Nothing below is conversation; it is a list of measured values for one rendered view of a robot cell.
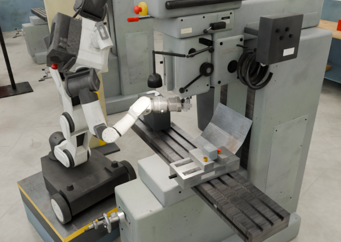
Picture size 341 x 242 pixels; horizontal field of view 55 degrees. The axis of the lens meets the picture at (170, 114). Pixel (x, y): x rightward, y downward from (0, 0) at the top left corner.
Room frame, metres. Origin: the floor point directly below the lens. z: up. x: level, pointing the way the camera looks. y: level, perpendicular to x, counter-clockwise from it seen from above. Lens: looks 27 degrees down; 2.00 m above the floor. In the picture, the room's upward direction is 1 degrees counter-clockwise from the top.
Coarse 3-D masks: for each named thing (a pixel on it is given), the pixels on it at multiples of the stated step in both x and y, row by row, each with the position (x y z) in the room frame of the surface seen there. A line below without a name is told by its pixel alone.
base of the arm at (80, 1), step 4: (76, 0) 1.79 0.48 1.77; (80, 0) 1.75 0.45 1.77; (84, 0) 1.73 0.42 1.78; (76, 4) 1.77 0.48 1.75; (80, 4) 1.73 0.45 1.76; (84, 4) 1.73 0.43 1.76; (76, 8) 1.76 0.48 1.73; (80, 12) 1.72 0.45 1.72; (84, 12) 1.74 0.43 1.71; (104, 12) 1.80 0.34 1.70; (84, 16) 1.74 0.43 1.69; (88, 16) 1.75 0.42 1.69; (92, 16) 1.76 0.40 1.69; (104, 16) 1.80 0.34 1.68; (96, 20) 1.78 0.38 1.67; (100, 20) 1.79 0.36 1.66
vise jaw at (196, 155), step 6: (192, 150) 1.45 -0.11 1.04; (198, 150) 1.45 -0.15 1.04; (192, 156) 1.42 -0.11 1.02; (198, 156) 1.40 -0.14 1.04; (204, 156) 1.39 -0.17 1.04; (198, 162) 1.36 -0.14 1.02; (204, 162) 1.34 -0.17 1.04; (210, 162) 1.34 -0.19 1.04; (204, 168) 1.32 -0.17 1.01; (210, 168) 1.34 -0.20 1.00
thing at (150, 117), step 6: (156, 96) 1.97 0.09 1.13; (162, 96) 2.00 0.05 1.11; (150, 114) 1.91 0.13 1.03; (156, 114) 1.86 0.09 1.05; (162, 114) 1.88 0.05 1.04; (168, 114) 1.89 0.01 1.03; (150, 120) 1.91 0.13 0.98; (156, 120) 1.86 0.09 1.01; (162, 120) 1.87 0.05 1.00; (168, 120) 1.89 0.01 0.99; (156, 126) 1.86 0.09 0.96; (162, 126) 1.87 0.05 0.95; (168, 126) 1.89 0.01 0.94
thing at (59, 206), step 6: (54, 198) 1.60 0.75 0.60; (60, 198) 1.60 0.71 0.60; (54, 204) 1.66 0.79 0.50; (60, 204) 1.56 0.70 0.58; (66, 204) 1.58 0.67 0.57; (54, 210) 1.64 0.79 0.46; (60, 210) 1.55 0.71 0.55; (66, 210) 1.55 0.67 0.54; (60, 216) 1.61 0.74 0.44; (66, 216) 1.54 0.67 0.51; (66, 222) 1.55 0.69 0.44
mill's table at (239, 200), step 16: (144, 128) 1.90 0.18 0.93; (176, 128) 1.89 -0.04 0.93; (160, 144) 1.70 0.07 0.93; (176, 144) 1.69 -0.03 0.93; (192, 144) 1.69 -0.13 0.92; (176, 160) 1.52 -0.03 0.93; (224, 176) 1.37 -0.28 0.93; (240, 176) 1.36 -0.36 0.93; (208, 192) 1.24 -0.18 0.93; (224, 192) 1.24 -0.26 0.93; (240, 192) 1.24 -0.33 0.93; (256, 192) 1.24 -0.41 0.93; (224, 208) 1.13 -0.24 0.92; (240, 208) 1.13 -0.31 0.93; (256, 208) 1.13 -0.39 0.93; (272, 208) 1.13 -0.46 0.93; (240, 224) 1.04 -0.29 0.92; (256, 224) 1.04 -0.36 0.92; (272, 224) 1.04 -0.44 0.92; (288, 224) 1.09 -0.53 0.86; (256, 240) 0.99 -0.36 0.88
